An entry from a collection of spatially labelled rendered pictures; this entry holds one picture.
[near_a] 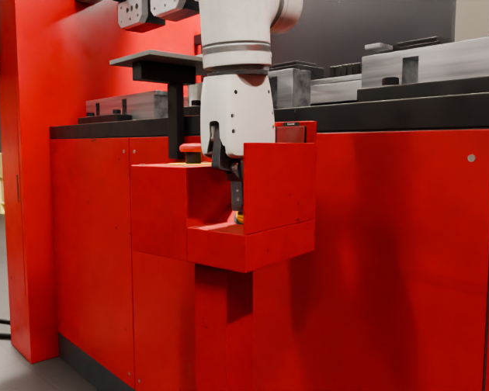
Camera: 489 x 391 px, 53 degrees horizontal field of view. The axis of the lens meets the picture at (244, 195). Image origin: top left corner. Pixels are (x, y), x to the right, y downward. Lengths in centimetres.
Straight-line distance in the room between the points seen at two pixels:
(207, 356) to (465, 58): 60
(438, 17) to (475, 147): 84
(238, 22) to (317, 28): 118
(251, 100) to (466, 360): 46
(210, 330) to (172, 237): 15
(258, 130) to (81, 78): 145
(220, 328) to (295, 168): 24
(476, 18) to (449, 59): 230
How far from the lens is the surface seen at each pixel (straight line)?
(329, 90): 135
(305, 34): 180
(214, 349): 71
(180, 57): 109
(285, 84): 109
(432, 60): 89
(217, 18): 60
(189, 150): 68
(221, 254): 59
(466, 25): 318
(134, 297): 145
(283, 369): 101
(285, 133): 70
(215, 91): 59
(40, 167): 194
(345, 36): 168
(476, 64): 86
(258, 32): 60
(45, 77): 196
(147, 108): 155
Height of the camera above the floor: 81
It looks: 6 degrees down
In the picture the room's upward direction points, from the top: straight up
